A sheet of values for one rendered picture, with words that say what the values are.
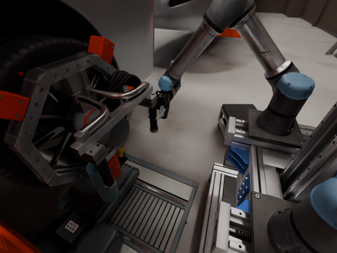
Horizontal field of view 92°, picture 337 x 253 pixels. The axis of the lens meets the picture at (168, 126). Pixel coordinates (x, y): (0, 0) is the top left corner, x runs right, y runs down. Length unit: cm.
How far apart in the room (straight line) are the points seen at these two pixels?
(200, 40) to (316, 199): 59
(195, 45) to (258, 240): 67
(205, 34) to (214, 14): 7
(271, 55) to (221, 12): 30
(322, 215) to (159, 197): 112
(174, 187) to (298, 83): 106
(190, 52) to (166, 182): 103
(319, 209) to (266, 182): 37
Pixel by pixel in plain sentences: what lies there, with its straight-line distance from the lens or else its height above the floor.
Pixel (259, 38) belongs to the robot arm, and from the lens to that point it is 85.
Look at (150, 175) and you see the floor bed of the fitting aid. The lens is 148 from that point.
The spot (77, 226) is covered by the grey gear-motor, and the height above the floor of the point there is 43.
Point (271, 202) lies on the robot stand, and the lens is 63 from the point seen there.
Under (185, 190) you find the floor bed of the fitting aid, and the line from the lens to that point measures 141.
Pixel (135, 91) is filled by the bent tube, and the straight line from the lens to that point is 66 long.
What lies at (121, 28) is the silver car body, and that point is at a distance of 112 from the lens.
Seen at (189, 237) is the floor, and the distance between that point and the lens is 137.
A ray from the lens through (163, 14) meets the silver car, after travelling 302.
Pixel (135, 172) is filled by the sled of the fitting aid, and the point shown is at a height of 15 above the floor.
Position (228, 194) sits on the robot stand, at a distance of 131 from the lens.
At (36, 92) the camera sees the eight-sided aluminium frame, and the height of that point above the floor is 108.
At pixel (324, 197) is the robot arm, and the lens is 43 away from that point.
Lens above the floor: 132
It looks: 41 degrees down
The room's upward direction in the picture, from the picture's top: straight up
